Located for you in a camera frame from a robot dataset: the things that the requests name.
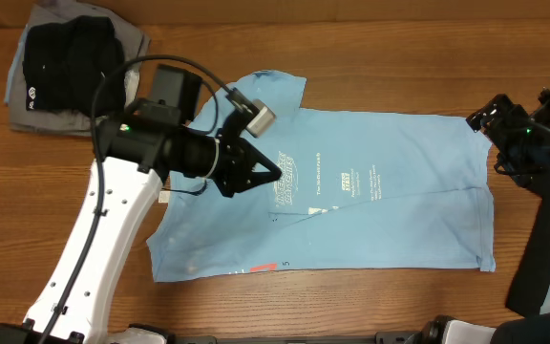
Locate light blue printed t-shirt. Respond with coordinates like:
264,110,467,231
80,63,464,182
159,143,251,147
148,71,496,282

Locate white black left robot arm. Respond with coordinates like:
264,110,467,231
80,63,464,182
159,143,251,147
0,55,282,344

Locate black garment at right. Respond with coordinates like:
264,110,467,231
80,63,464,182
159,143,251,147
505,187,550,317

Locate grey folded garment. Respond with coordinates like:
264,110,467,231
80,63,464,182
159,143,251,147
4,0,151,137

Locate black folded garment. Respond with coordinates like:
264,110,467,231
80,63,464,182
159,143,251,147
23,15,126,116

